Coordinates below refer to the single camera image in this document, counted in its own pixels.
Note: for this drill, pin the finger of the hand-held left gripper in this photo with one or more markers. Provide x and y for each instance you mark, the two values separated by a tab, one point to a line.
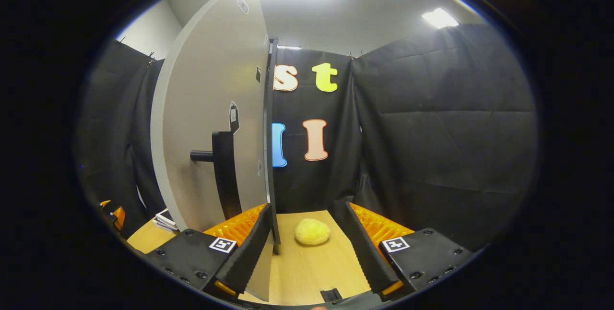
119	217
105	203

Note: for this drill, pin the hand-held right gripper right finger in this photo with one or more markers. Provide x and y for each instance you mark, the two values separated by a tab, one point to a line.
367	255

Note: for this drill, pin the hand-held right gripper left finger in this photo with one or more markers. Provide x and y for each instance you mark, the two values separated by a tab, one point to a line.
249	252

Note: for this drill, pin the grey cabinet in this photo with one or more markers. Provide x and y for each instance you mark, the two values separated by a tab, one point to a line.
271	180

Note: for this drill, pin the grey cabinet door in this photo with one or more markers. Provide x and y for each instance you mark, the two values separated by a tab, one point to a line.
206	108

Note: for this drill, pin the stack of books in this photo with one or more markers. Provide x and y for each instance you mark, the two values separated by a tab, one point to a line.
165	221

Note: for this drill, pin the yellow round bun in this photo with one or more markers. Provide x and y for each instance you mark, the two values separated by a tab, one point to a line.
312	232

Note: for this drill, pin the black backdrop cloth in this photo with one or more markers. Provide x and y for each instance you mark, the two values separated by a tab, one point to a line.
431	132

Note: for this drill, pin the small ceiling light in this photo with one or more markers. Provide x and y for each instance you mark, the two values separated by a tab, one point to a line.
440	17

